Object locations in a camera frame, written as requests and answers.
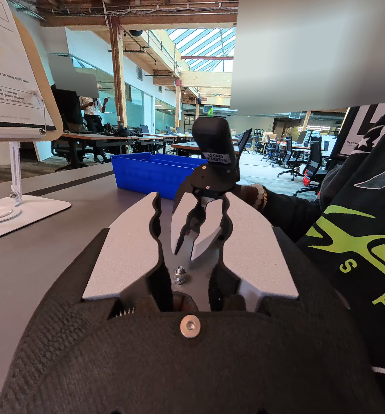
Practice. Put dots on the person's right hand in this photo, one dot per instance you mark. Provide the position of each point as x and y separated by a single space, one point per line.
247 194

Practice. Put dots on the person's left hand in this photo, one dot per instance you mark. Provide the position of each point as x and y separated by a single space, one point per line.
186 302

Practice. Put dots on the black mesh office chair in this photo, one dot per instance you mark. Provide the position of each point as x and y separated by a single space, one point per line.
59 148

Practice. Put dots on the blue plastic bin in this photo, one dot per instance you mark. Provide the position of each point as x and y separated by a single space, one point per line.
137 174

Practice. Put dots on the medium steel bolt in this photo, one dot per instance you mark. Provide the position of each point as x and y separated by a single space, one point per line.
179 269

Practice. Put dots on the black framed marker sign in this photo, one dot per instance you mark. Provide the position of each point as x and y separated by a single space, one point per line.
351 135

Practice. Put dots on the person's right forearm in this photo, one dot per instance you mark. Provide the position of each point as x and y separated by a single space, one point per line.
289 210

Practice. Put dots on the red bag on chair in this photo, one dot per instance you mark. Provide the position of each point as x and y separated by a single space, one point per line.
306 181

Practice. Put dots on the row of black office chairs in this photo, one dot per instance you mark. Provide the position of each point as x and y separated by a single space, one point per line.
292 152

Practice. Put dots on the medium steel nut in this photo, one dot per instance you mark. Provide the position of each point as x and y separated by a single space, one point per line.
179 277

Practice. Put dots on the black backpack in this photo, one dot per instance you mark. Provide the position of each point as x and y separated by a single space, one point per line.
110 127

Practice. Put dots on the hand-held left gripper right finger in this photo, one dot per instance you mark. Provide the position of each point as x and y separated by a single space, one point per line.
257 255

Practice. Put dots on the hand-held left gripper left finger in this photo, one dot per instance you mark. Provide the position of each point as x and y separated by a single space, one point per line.
124 255

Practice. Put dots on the wood-edged instruction board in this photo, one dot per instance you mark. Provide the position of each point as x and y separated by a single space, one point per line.
17 64

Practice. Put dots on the black hoodie with green print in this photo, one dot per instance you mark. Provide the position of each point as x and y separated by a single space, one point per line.
357 226

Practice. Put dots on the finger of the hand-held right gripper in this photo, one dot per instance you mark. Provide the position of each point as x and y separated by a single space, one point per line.
179 220
208 226

